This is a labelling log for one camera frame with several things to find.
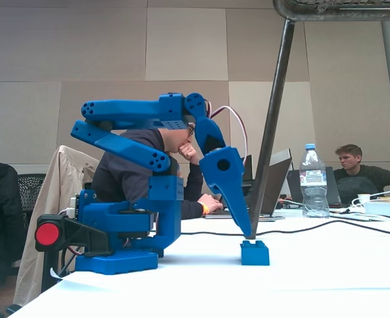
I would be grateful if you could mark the right hand of man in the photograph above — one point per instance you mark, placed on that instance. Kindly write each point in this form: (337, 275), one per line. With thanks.
(214, 203)

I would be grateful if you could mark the dark open laptop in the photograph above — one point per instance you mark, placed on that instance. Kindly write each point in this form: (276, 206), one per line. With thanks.
(248, 165)

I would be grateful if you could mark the black mesh chair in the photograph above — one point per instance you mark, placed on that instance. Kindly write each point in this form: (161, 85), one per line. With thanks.
(30, 192)

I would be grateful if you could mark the man in dark t-shirt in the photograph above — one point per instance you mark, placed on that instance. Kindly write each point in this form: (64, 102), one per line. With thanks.
(364, 179)

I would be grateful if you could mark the motor controller board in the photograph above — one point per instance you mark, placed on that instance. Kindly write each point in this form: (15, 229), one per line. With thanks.
(73, 205)

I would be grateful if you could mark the beige jacket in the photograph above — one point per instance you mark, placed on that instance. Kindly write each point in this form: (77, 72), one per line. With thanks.
(52, 198)

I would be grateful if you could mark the white paper cup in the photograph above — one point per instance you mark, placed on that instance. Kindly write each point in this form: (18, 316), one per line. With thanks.
(363, 198)

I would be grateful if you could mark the man with glasses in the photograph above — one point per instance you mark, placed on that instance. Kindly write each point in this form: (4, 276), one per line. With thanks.
(122, 172)

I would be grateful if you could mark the left hand of man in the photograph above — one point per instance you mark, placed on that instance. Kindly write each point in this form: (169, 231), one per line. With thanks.
(190, 154)

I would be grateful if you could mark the yellow box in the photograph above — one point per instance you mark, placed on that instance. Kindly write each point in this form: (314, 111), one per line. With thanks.
(389, 199)

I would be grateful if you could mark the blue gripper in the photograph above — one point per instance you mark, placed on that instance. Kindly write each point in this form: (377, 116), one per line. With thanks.
(226, 177)

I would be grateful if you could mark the clear plastic water bottle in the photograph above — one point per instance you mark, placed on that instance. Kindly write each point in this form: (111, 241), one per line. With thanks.
(314, 198)

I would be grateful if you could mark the silver open laptop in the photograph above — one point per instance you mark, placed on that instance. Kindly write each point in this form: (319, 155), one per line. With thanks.
(278, 185)

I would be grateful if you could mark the dark metal frame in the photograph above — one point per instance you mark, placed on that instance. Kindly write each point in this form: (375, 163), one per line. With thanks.
(274, 116)

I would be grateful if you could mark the blue toy brick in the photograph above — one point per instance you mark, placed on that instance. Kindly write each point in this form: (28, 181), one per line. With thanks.
(254, 255)

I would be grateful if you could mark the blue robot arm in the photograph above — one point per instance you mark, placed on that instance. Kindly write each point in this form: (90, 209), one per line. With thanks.
(125, 111)

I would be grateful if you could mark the black clamp with red knob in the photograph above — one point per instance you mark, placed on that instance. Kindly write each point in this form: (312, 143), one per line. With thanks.
(49, 233)

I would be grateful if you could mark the black open laptop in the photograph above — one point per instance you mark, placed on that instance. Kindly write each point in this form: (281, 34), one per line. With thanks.
(334, 192)

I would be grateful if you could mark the white flat box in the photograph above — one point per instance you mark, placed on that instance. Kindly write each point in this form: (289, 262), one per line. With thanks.
(385, 209)

